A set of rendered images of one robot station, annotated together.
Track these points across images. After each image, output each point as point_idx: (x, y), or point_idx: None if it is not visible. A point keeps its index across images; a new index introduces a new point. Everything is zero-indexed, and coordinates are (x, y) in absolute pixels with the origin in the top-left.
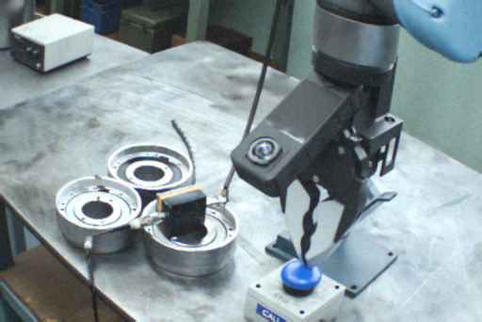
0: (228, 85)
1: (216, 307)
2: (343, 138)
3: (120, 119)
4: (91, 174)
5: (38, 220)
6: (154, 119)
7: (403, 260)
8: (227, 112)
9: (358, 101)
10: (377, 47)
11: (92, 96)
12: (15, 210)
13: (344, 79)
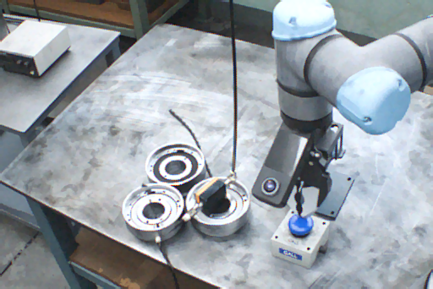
0: (194, 62)
1: (253, 253)
2: (310, 156)
3: (132, 119)
4: (132, 177)
5: (111, 230)
6: (156, 111)
7: (359, 180)
8: (203, 89)
9: (315, 133)
10: (323, 106)
11: (101, 105)
12: (90, 227)
13: (305, 128)
